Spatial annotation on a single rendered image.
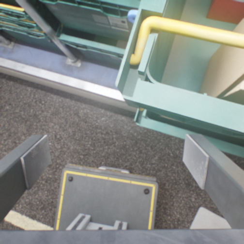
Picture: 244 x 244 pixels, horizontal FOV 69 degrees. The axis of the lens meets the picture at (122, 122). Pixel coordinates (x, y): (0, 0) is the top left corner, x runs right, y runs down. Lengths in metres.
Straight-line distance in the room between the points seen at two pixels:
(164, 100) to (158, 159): 1.44
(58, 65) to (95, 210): 0.99
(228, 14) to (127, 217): 1.22
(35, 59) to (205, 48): 0.99
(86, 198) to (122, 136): 0.59
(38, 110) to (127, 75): 1.75
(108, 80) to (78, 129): 0.80
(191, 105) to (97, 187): 1.22
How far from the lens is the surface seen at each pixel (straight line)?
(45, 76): 1.15
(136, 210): 1.34
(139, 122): 0.45
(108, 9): 0.60
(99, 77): 1.02
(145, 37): 0.18
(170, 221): 1.72
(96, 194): 1.36
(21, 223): 2.09
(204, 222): 1.77
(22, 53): 1.29
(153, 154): 1.58
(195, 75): 0.42
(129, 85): 0.18
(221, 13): 0.46
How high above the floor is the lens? 1.58
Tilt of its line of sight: 81 degrees down
